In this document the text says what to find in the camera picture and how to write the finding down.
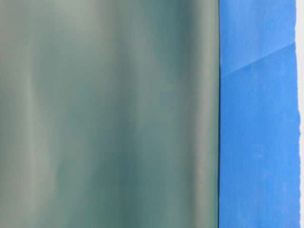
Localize grey green foreground panel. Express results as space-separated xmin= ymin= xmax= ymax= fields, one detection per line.
xmin=0 ymin=0 xmax=219 ymax=228

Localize blue table cloth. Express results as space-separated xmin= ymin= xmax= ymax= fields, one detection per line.
xmin=219 ymin=0 xmax=300 ymax=228

